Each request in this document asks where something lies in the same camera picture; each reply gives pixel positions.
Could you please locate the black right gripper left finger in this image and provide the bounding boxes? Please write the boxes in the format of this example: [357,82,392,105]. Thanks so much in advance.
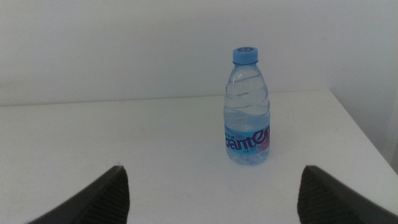
[26,165,131,224]

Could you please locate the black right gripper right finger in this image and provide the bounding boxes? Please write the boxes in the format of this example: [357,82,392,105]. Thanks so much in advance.
[297,165,398,224]

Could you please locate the clear water bottle blue cap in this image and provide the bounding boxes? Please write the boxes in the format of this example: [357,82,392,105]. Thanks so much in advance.
[223,46,271,166]

